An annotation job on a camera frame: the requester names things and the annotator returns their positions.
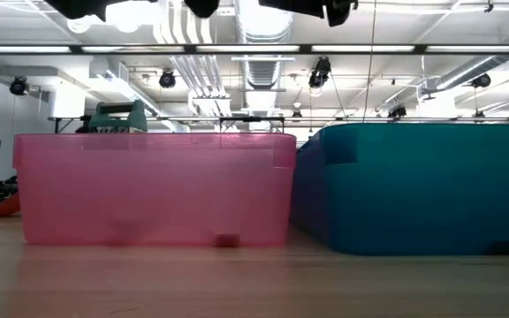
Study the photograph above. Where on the long grey horizontal rail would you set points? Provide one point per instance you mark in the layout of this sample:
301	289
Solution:
184	118

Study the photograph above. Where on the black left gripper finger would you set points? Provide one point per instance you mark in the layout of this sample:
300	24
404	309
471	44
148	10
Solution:
202	8

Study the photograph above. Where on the black beam with strip lights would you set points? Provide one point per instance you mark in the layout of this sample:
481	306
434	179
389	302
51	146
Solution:
306	48

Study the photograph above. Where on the black spotlight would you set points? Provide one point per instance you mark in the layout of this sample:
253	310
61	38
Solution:
167	78
296	114
397	111
479	115
481	80
18	85
320	72

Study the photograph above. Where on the teal plastic bin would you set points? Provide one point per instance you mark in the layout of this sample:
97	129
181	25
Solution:
422	190

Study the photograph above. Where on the silver round ventilation duct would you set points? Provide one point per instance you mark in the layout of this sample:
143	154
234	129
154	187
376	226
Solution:
265	26

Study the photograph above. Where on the pink translucent plastic bin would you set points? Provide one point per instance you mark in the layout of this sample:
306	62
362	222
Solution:
157	190

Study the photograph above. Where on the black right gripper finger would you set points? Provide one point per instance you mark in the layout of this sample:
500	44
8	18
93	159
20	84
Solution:
298	5

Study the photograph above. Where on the green-framed metal box grater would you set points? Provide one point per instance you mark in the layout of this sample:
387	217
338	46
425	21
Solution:
119	115

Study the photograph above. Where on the black U-shaped bracket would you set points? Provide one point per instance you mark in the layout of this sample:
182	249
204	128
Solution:
252	118

